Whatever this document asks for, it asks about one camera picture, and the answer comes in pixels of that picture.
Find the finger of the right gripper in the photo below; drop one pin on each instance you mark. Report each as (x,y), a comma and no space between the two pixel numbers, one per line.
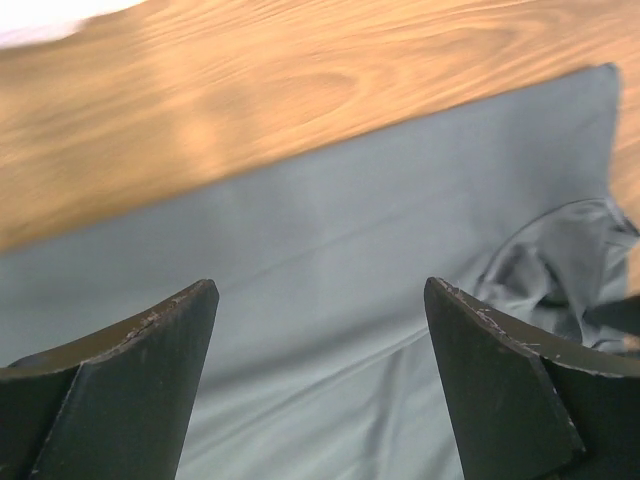
(622,315)

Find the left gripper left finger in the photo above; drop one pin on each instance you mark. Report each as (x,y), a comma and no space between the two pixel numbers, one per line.
(114,404)

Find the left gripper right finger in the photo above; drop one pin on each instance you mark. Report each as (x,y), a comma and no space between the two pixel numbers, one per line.
(526,404)

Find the grey t shirt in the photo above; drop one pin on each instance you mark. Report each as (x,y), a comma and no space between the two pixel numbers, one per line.
(320,364)

